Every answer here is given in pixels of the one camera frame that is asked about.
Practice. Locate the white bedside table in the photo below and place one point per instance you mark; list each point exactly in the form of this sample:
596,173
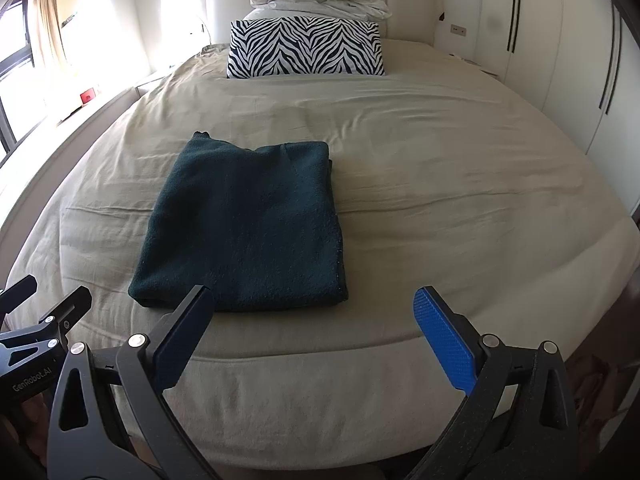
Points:
147,82

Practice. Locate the zebra print pillow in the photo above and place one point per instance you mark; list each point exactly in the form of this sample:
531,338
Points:
305,47

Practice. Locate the brown bag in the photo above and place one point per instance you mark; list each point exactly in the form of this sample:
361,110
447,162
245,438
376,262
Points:
605,395

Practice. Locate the window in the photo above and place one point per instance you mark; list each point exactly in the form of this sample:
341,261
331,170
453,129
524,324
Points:
15,75

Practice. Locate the wall socket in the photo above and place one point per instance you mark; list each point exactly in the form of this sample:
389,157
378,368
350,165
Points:
458,29

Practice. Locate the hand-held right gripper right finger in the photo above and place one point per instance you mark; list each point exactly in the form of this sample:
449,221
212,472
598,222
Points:
445,340

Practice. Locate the beige curtain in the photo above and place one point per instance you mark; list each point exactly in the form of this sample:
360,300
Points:
47,15

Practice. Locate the small red box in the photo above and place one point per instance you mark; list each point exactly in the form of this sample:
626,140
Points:
88,95

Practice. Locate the dark teal sweater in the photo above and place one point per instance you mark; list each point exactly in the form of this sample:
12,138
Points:
240,225

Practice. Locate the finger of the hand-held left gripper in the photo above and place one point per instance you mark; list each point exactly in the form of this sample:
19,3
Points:
17,294
70,312

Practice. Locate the beige padded headboard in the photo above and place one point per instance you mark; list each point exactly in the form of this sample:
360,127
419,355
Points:
225,5

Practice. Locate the crumpled white duvet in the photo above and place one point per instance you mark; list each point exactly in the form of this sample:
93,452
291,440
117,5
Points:
320,0

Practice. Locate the bed with beige sheet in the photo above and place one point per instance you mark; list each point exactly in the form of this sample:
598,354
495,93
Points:
450,185

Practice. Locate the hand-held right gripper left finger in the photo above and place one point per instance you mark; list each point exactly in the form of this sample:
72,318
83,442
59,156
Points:
182,345

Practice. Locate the white wardrobe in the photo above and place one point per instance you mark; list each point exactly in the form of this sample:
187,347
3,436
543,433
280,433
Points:
560,50

